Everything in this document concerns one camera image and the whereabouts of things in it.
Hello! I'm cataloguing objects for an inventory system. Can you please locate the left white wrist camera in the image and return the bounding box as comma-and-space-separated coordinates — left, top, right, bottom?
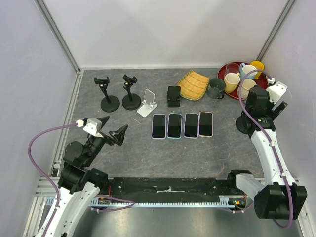
76, 118, 104, 138

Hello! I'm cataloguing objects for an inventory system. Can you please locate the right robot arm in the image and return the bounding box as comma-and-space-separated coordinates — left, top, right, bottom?
226, 86, 308, 221

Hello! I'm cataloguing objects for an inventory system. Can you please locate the cream textured cup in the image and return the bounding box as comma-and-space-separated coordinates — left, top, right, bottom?
237, 79, 256, 100

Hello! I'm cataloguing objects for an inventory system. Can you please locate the light blue case phone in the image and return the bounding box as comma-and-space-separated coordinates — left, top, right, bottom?
167, 113, 182, 139

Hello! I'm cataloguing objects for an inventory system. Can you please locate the yellow bamboo tray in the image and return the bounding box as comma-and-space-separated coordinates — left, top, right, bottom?
177, 70, 210, 101

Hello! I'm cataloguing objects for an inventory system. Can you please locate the dark green mug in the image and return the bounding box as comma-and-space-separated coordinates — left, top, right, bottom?
207, 78, 225, 99

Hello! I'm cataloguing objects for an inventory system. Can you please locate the black pole stand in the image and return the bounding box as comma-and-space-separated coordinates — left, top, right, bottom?
235, 112, 252, 134
94, 77, 120, 113
122, 74, 142, 111

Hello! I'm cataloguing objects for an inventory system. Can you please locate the clear glass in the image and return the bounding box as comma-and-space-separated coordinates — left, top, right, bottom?
224, 63, 239, 75

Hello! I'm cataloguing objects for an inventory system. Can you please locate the light blue mug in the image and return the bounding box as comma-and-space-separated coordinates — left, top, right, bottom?
239, 63, 257, 79

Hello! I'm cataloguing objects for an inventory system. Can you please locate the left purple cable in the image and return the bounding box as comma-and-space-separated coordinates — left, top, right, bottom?
27, 123, 136, 237

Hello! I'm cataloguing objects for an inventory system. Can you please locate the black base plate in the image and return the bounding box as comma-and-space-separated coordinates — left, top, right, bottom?
99, 177, 244, 203

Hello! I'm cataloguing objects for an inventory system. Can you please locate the black folding phone stand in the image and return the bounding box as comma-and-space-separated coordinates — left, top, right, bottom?
167, 86, 181, 108

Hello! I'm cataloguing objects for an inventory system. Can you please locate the pale yellow cup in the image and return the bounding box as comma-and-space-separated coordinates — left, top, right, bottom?
224, 73, 240, 93

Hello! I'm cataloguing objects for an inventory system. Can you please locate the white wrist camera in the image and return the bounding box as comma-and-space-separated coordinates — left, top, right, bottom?
76, 118, 104, 138
266, 78, 288, 105

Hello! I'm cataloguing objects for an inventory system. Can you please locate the red round tray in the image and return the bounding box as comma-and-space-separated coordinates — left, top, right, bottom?
217, 63, 268, 100

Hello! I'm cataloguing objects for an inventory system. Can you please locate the white folding phone stand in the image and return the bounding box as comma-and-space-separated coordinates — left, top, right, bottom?
137, 89, 157, 118

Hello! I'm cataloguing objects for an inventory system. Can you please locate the grey cable duct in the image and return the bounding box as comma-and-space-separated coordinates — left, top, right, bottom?
88, 197, 235, 208

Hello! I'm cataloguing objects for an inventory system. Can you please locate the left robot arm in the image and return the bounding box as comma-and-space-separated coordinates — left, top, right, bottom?
28, 116, 128, 237

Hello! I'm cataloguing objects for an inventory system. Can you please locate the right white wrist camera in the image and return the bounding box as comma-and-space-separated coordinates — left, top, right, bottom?
266, 78, 288, 105

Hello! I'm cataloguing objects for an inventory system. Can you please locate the cream case phone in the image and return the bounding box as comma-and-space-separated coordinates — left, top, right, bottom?
199, 112, 213, 137

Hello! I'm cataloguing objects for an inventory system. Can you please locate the purple phone from pole stand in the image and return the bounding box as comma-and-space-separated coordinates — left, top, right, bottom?
184, 113, 199, 139

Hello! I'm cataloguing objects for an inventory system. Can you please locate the lavender case phone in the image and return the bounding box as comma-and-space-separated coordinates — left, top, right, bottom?
151, 114, 166, 140

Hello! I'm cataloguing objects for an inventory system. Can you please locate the yellow mug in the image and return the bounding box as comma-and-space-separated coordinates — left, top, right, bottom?
250, 60, 265, 80

